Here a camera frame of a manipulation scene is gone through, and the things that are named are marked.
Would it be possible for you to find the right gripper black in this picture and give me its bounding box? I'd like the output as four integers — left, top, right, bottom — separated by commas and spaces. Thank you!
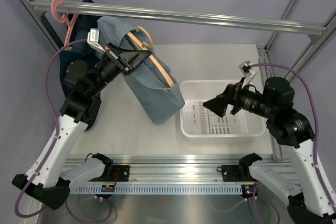
204, 76, 276, 118

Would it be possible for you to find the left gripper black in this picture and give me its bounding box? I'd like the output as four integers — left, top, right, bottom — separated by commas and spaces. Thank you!
88, 42, 151, 96

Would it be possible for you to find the beige plastic hanger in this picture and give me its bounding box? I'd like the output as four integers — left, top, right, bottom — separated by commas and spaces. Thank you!
127, 26, 175, 88

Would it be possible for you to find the dark blue denim skirt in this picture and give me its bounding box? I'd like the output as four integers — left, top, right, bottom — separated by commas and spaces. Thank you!
58, 0, 103, 132

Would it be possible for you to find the pink plastic hanger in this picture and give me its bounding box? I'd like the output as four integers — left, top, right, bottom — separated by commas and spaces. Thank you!
50, 0, 79, 45

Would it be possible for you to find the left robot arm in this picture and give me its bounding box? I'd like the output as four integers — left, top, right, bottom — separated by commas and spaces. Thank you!
12, 43, 152, 210

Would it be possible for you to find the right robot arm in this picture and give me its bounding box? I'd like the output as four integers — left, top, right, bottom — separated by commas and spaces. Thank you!
203, 77, 335, 223

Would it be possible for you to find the white plastic basket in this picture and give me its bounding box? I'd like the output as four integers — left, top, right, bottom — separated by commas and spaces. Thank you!
180, 80, 265, 140

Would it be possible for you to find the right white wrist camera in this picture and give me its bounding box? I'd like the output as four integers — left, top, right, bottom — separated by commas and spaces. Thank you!
238, 60, 258, 88

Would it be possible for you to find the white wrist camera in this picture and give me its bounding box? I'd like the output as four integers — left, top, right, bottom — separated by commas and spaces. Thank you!
87, 28, 106, 54
238, 60, 258, 88

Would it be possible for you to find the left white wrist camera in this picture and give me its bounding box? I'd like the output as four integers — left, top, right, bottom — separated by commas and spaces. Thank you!
87, 28, 106, 54

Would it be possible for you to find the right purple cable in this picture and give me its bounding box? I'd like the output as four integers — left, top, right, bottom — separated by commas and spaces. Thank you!
207, 62, 333, 213

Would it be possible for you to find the purple cable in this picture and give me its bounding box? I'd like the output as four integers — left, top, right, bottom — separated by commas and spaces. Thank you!
207, 62, 333, 213
14, 39, 119, 221

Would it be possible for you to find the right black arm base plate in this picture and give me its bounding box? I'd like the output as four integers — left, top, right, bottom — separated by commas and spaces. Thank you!
220, 165, 254, 182

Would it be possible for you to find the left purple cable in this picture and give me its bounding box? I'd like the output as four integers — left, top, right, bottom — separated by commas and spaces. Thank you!
14, 39, 119, 221

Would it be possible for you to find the aluminium hanging rail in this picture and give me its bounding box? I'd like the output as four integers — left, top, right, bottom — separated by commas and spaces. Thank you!
28, 0, 329, 37

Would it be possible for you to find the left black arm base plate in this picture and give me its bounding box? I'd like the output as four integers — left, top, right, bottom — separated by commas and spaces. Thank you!
104, 165, 130, 182

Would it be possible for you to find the white slotted cable duct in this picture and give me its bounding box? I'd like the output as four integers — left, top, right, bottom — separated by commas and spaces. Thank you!
70, 183, 243, 195

